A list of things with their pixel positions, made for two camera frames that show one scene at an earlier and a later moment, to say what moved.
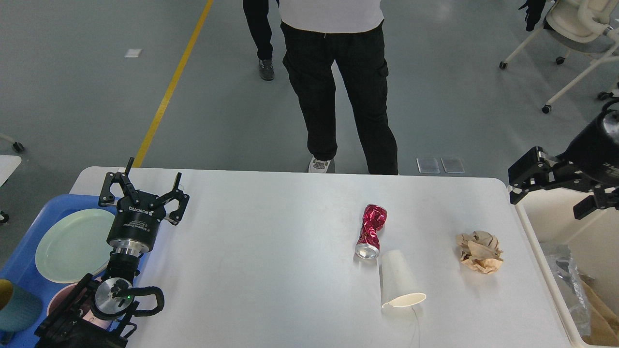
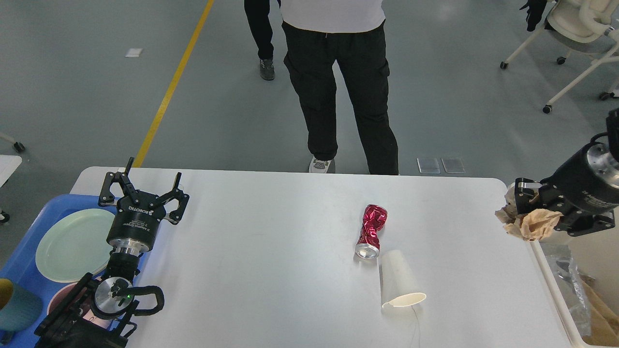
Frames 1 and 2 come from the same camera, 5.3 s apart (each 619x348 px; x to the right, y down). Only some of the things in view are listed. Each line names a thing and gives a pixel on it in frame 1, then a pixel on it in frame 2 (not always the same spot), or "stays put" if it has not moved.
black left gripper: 135,226 stays put
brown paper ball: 480,251 to 528,224
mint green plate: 74,244 stays put
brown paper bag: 604,318 stays put
